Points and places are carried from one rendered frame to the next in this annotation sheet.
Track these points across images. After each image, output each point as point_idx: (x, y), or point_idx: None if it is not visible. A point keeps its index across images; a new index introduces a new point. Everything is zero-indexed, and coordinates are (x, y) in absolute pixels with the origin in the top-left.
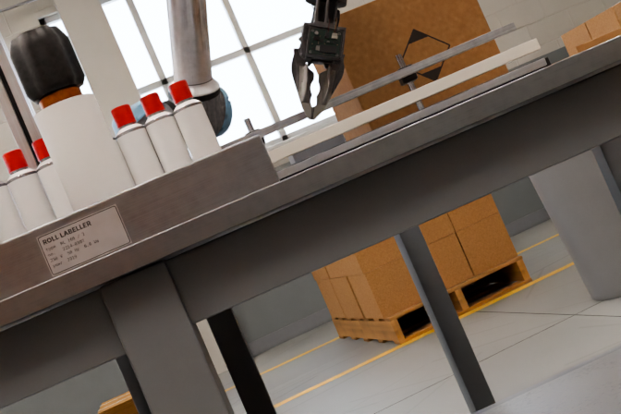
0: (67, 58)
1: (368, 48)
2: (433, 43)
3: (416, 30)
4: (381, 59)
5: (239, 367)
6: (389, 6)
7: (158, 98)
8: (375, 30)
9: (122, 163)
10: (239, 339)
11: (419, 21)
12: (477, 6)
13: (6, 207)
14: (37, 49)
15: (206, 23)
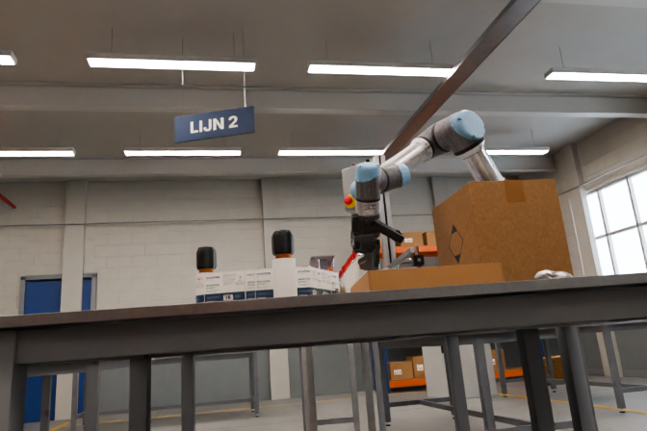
0: (276, 243)
1: (441, 232)
2: (458, 237)
3: (453, 225)
4: (444, 240)
5: (528, 390)
6: (447, 206)
7: None
8: (443, 221)
9: (283, 287)
10: (528, 373)
11: (454, 219)
12: (472, 215)
13: (348, 278)
14: (271, 240)
15: (488, 180)
